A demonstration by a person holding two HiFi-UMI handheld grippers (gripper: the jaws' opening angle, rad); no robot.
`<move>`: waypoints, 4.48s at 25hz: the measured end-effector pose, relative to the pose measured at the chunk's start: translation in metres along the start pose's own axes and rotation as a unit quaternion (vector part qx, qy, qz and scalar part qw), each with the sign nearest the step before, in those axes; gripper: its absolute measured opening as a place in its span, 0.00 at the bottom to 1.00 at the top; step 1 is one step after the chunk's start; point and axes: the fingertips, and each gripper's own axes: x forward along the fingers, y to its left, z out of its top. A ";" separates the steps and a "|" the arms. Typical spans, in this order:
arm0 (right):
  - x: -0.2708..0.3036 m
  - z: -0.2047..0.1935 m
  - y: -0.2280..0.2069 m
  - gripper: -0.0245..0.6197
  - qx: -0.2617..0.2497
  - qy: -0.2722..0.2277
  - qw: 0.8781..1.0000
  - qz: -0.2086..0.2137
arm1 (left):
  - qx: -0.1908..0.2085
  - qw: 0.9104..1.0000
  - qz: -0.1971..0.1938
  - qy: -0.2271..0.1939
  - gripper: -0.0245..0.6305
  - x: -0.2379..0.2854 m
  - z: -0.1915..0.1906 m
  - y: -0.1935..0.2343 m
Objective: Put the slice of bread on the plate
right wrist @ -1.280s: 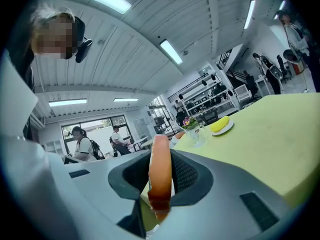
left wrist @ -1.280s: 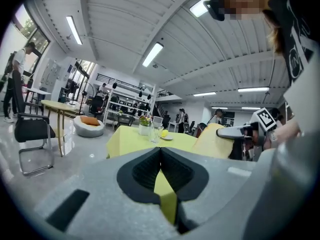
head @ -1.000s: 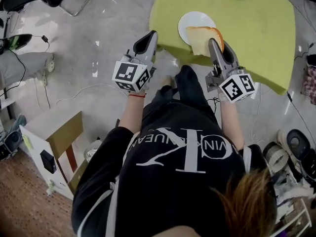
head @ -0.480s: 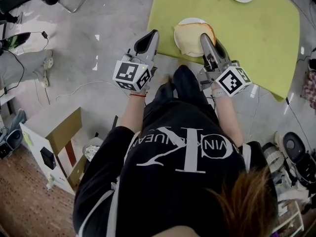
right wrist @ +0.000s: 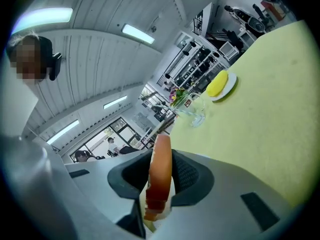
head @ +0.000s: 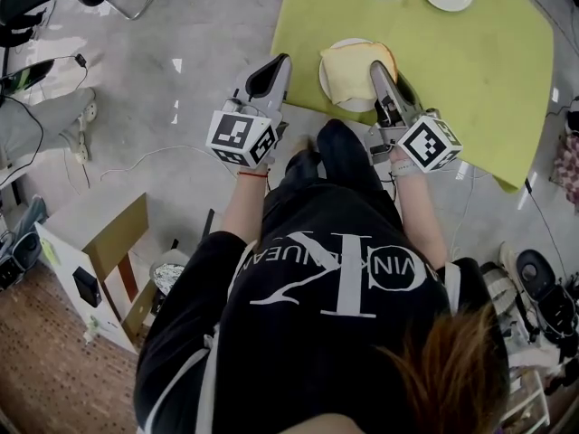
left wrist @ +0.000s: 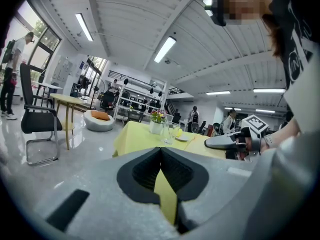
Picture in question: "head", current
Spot black hand-held device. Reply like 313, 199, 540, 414
515, 249, 579, 347

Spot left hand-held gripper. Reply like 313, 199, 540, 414
205, 53, 293, 169

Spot brown woven carpet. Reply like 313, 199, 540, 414
0, 259, 141, 434

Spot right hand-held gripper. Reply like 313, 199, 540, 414
364, 60, 465, 174

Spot person's right forearm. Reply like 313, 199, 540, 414
393, 172, 449, 271

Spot grey rounded device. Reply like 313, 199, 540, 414
8, 228, 44, 269

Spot person's right hand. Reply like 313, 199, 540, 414
389, 145, 418, 168

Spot person's left forearm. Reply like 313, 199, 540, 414
219, 169, 272, 244

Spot pink patterned cloth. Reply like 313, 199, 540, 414
555, 131, 579, 190

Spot floral round stool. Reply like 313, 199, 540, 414
148, 249, 191, 318

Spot black office chair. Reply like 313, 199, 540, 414
0, 0, 60, 47

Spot green covered table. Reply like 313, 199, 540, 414
270, 0, 555, 193

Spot black and green bag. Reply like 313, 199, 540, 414
0, 59, 55, 97

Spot black box device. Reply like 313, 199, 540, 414
71, 267, 102, 308

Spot person's black printed shirt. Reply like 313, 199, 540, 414
133, 183, 510, 434

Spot green cloth scrap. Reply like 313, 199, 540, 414
40, 237, 60, 264

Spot toast bread slice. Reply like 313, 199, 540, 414
319, 42, 400, 106

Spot person's black trousers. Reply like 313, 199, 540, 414
264, 118, 394, 198

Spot white and brown cabinet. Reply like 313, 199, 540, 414
33, 192, 150, 356

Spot white floor cable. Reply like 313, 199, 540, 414
99, 145, 236, 181

